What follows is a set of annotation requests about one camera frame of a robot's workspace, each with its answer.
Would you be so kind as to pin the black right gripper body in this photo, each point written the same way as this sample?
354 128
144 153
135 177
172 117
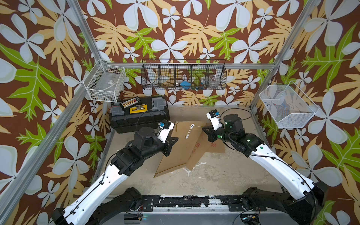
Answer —
220 134

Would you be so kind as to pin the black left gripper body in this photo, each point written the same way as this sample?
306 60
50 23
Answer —
164 148

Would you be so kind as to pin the kraft file bag with string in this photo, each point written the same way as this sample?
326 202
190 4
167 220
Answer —
188 133

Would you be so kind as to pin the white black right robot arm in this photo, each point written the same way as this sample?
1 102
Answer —
303 199

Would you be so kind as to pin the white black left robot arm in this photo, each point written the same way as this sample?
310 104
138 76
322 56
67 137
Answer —
89 208

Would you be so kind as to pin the kraft file bag right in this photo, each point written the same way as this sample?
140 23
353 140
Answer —
216 147

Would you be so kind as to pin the kraft file bag middle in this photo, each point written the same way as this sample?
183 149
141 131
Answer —
201 147

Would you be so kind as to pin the black plastic toolbox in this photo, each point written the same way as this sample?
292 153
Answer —
149 113

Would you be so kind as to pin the blue object in basket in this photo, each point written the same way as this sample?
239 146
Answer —
185 85

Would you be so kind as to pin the screwdriver bit set case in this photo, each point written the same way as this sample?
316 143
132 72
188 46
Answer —
130 103

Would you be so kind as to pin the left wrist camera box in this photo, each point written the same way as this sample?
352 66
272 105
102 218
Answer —
164 128

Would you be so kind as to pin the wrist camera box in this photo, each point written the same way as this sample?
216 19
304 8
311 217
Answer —
164 128
214 117

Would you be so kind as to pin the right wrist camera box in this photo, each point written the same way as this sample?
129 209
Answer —
214 117

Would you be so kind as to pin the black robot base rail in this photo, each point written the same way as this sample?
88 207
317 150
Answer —
182 202

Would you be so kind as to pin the black wire basket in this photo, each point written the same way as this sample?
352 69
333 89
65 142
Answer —
203 74

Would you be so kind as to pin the white wire basket right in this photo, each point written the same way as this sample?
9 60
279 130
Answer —
289 106

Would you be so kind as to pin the white wire basket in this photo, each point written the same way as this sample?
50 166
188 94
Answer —
289 106
105 82

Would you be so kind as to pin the white wire basket left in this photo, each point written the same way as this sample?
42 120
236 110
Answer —
105 82

